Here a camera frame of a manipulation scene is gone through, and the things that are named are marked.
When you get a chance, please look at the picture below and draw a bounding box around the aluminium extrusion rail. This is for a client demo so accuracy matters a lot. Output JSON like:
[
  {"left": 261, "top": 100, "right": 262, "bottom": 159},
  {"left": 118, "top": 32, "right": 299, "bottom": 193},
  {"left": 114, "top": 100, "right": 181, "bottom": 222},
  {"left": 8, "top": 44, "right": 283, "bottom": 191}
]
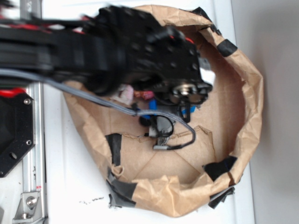
[{"left": 19, "top": 0, "right": 48, "bottom": 224}]

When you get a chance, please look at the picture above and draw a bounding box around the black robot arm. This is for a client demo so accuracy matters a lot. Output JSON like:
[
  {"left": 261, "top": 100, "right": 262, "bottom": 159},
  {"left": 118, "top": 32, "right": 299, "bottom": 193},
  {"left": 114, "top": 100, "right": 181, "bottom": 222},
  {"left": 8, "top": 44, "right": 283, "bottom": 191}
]
[{"left": 0, "top": 7, "right": 213, "bottom": 105}]

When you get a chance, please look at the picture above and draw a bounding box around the blue sponge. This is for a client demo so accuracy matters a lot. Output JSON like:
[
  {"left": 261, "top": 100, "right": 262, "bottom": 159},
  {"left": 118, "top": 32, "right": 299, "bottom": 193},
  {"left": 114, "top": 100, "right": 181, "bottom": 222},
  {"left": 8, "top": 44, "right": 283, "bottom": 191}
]
[{"left": 133, "top": 98, "right": 197, "bottom": 123}]

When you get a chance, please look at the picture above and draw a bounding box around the crumpled white paper tissue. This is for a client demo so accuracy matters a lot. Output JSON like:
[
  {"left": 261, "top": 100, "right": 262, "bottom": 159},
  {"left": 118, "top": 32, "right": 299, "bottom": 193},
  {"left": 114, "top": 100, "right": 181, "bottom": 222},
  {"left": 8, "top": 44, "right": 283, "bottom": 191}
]
[{"left": 110, "top": 84, "right": 134, "bottom": 105}]

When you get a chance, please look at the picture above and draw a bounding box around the brown paper bag bin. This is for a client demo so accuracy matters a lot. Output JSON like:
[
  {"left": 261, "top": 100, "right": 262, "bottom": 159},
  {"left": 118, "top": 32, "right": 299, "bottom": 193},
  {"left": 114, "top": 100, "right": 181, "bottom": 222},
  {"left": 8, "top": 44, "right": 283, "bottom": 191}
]
[{"left": 64, "top": 5, "right": 263, "bottom": 217}]

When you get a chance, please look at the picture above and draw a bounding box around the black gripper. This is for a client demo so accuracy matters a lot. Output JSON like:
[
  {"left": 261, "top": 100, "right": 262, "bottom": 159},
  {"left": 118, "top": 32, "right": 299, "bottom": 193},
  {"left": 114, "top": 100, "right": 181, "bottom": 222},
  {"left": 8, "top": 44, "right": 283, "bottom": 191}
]
[{"left": 126, "top": 14, "right": 213, "bottom": 105}]

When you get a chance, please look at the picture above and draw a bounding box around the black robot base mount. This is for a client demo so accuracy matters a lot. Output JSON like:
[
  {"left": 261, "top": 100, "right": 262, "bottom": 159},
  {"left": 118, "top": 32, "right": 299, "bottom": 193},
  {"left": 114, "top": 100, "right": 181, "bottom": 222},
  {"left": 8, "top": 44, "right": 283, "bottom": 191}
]
[{"left": 0, "top": 93, "right": 35, "bottom": 178}]

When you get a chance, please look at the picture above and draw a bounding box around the metal corner bracket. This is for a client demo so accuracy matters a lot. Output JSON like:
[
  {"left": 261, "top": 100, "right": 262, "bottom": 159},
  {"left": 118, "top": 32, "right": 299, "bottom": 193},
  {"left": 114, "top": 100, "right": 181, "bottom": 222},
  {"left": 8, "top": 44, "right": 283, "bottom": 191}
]
[{"left": 12, "top": 192, "right": 45, "bottom": 224}]

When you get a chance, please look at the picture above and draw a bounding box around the grey cable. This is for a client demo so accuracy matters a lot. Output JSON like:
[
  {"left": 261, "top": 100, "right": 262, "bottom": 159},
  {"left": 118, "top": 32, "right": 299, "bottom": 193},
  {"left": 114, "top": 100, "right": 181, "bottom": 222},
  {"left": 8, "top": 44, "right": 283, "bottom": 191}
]
[{"left": 0, "top": 68, "right": 196, "bottom": 150}]

